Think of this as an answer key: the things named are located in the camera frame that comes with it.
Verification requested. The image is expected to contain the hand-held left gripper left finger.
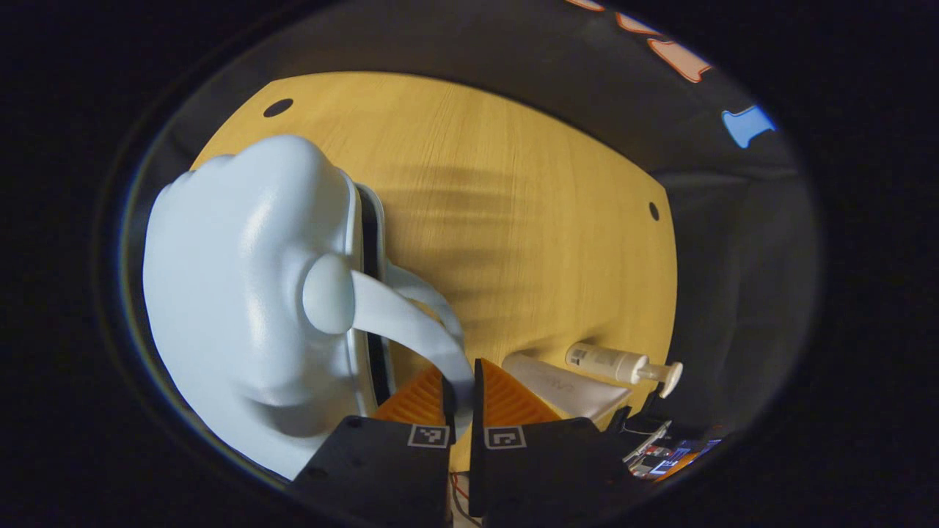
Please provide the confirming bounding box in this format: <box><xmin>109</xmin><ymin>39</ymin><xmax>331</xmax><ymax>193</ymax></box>
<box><xmin>290</xmin><ymin>365</ymin><xmax>458</xmax><ymax>526</ymax></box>

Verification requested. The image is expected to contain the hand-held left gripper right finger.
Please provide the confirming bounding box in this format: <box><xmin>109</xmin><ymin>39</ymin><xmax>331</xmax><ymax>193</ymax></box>
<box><xmin>468</xmin><ymin>358</ymin><xmax>640</xmax><ymax>520</ymax></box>

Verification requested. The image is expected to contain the white cream tube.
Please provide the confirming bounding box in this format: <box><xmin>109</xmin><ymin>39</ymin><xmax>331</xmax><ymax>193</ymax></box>
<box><xmin>501</xmin><ymin>352</ymin><xmax>633</xmax><ymax>423</ymax></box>

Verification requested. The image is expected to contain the white pump bottle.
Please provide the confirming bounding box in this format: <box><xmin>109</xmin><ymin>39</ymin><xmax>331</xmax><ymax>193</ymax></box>
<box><xmin>565</xmin><ymin>342</ymin><xmax>684</xmax><ymax>400</ymax></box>

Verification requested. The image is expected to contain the light blue suitcase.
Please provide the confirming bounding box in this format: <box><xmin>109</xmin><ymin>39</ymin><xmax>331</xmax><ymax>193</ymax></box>
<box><xmin>142</xmin><ymin>134</ymin><xmax>478</xmax><ymax>481</ymax></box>

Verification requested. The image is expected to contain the black backdrop cloth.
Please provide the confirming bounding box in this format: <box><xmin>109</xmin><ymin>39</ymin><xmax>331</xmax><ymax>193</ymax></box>
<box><xmin>121</xmin><ymin>0</ymin><xmax>819</xmax><ymax>459</ymax></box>

